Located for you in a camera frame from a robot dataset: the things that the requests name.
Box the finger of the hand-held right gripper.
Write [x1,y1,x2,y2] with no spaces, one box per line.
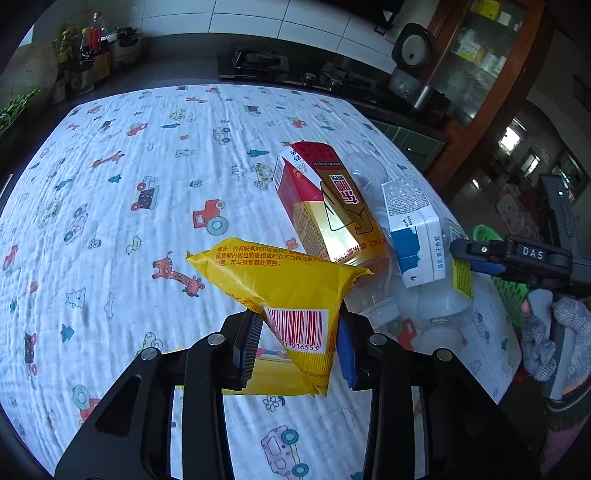
[468,261,508,278]
[449,236,509,266]

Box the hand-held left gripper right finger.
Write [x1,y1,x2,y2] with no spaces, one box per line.
[337,311,543,480]

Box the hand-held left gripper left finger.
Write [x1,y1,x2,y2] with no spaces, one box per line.
[54,310,264,480]

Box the green plastic basket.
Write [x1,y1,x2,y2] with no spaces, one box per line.
[471,224,529,319]

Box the yellow snack packet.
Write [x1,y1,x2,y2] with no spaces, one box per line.
[186,237,374,398]

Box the person's right hand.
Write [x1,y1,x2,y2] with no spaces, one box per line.
[521,296,591,384]

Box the clear plastic bottle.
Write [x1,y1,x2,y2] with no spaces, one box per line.
[344,152,402,330]

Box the blue white milk carton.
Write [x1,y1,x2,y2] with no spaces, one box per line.
[381,174,451,288]

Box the green kitchen cabinet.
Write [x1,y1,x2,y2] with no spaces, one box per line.
[365,117,446,174]

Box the red gold drink carton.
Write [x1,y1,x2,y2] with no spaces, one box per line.
[276,141,393,268]

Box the printed blanket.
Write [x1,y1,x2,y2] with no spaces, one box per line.
[0,85,522,480]

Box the wooden glass door cabinet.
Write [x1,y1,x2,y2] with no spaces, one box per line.
[422,0,555,204]

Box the black rice cooker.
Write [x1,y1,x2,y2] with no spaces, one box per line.
[387,22,452,118]

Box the black range hood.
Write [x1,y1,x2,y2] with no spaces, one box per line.
[369,0,398,35]

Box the black gas stove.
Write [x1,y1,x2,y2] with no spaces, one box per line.
[217,46,393,100]

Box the metal pot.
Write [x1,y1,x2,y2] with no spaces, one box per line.
[108,27,143,70]

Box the bowl of green vegetables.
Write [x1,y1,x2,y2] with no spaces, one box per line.
[0,90,40,134]

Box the group of condiment bottles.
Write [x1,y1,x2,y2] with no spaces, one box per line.
[53,11,112,95]

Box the round wooden cutting board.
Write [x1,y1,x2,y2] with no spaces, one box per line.
[0,44,61,112]

